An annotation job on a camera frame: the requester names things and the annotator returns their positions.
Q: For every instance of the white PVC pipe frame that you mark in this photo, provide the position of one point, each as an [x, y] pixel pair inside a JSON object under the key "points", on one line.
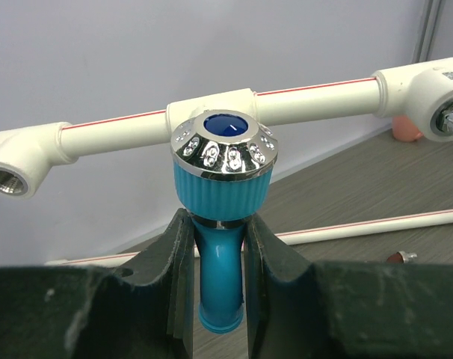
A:
{"points": [[423, 92]]}

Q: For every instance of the blue plastic faucet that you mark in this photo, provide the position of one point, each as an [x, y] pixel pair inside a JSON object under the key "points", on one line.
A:
{"points": [[222, 166]]}

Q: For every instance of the pink ceramic mug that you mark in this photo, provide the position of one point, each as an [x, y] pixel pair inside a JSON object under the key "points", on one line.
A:
{"points": [[404, 130]]}

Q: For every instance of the aluminium corner profile right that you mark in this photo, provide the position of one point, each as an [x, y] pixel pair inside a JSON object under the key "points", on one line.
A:
{"points": [[428, 27]]}

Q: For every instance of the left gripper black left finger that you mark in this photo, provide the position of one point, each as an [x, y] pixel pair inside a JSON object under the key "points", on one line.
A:
{"points": [[142, 309]]}

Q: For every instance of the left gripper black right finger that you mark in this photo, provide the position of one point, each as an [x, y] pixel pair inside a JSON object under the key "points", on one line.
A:
{"points": [[328, 309]]}

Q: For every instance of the brown plastic faucet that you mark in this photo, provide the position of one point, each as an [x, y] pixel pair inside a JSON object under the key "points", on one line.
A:
{"points": [[402, 257]]}

